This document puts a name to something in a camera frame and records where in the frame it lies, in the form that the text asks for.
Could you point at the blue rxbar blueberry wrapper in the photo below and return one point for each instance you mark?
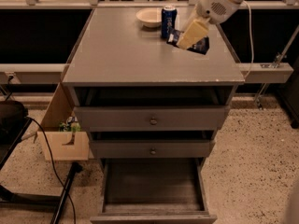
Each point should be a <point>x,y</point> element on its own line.
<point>201,47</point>

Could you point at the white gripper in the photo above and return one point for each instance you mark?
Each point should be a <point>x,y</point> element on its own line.
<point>209,4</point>

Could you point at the cardboard box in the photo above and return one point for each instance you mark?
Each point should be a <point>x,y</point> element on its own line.
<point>61,138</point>

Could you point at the green snack bag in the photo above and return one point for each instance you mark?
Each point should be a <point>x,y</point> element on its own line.
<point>70,125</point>

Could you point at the white bowl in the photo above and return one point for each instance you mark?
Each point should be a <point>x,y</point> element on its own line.
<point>150,17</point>

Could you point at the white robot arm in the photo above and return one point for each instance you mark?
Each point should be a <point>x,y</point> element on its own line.
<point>205,12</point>

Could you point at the black cart stand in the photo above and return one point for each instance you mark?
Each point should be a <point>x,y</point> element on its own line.
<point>27,171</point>

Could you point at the grey drawer cabinet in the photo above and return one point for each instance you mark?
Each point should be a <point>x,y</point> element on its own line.
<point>120,63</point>

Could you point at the blue pepsi can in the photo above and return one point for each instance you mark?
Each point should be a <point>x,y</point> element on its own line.
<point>168,19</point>

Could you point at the middle grey drawer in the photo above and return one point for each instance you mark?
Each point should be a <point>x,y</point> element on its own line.
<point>152,149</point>

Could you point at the top grey drawer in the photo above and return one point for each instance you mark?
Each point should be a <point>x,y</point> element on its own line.
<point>131,119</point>

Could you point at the bottom grey open drawer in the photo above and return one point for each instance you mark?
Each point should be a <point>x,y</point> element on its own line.
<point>153,191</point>

